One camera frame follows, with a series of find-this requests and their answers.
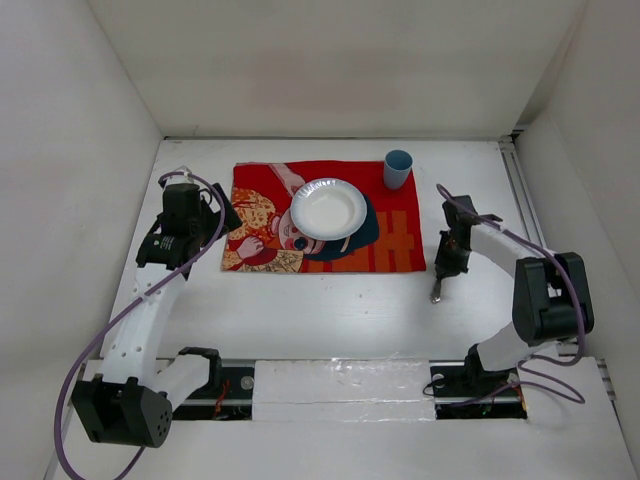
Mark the aluminium rail on table edge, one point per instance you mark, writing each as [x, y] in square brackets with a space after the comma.
[535, 240]

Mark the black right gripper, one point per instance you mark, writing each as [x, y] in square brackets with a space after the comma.
[444, 264]

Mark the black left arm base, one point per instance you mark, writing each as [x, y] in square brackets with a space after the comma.
[232, 400]

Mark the red patterned cloth placemat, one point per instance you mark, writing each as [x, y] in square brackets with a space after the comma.
[389, 241]

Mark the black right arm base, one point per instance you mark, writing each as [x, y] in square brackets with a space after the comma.
[466, 391]

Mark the blue plastic cup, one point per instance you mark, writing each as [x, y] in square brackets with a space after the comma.
[397, 167]

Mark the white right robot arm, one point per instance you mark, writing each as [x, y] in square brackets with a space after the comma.
[506, 349]

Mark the silver table knife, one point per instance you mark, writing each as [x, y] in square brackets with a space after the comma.
[435, 294]

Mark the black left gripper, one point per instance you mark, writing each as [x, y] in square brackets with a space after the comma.
[214, 217]

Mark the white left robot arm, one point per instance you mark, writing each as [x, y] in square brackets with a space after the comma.
[129, 401]

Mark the white blue-rimmed plate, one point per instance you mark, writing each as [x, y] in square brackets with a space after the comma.
[328, 209]

